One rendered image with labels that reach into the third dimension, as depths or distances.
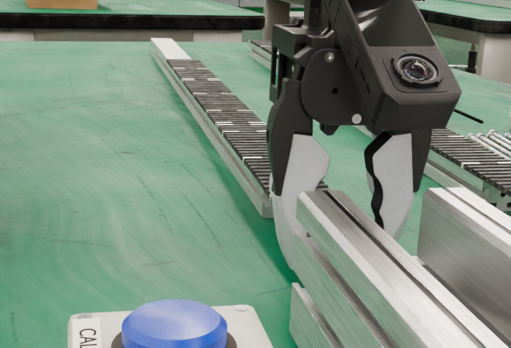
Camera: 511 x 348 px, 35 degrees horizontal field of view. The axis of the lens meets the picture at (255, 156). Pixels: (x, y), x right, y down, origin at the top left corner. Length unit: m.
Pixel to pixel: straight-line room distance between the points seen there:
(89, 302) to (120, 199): 0.20
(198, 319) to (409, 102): 0.17
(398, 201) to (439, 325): 0.23
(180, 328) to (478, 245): 0.16
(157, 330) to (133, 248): 0.28
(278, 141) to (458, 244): 0.13
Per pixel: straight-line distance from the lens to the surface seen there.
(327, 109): 0.49
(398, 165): 0.52
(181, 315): 0.32
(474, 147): 0.80
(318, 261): 0.41
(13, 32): 2.48
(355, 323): 0.36
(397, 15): 0.48
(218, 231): 0.62
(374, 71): 0.43
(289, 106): 0.49
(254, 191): 0.68
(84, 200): 0.69
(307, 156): 0.50
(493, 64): 3.01
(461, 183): 0.77
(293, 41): 0.51
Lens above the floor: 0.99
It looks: 15 degrees down
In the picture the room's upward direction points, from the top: 3 degrees clockwise
